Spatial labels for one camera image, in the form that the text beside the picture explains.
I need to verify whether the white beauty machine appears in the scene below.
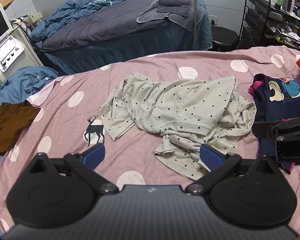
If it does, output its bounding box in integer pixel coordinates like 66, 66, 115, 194
0, 17, 44, 88

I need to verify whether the large grey towel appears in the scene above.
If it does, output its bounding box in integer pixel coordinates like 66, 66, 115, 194
136, 0, 200, 32

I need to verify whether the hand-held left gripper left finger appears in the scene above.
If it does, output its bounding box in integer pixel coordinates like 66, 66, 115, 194
27, 142, 119, 195

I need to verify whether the brown garment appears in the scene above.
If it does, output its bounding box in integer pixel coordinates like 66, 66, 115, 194
0, 102, 42, 156

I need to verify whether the folded grey towel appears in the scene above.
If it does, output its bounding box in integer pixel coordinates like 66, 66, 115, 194
158, 0, 191, 7

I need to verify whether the navy cartoon print garment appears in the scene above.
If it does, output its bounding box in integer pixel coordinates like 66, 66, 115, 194
249, 74, 300, 174

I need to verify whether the massage bed with grey cover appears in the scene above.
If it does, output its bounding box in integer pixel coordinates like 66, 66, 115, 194
30, 0, 213, 76

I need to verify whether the pink white-dotted bed sheet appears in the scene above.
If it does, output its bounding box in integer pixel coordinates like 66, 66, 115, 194
0, 45, 300, 233

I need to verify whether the beige black-dotted garment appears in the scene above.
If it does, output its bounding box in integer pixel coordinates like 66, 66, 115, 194
99, 73, 257, 181

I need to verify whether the black round stool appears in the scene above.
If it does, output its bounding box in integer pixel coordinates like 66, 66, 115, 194
211, 26, 240, 53

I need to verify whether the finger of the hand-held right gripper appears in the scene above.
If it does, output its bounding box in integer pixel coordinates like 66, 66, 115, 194
282, 97, 300, 112
251, 120, 280, 139

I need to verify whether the black metal rack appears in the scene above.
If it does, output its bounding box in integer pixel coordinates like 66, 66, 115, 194
239, 0, 300, 52

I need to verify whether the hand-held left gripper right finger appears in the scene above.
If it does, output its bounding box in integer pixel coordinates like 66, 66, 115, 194
185, 144, 278, 195

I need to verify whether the crumpled blue quilt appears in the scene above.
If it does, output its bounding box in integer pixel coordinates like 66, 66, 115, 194
30, 0, 132, 43

